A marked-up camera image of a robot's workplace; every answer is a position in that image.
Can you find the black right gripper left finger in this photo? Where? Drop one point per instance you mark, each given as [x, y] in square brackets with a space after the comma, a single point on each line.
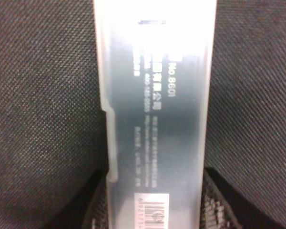
[96, 216]

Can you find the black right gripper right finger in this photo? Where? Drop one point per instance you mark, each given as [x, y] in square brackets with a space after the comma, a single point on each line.
[215, 210]

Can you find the white translucent plastic case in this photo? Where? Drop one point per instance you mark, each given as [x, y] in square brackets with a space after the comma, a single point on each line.
[154, 62]

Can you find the black tablecloth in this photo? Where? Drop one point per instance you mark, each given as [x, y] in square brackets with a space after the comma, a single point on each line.
[53, 131]

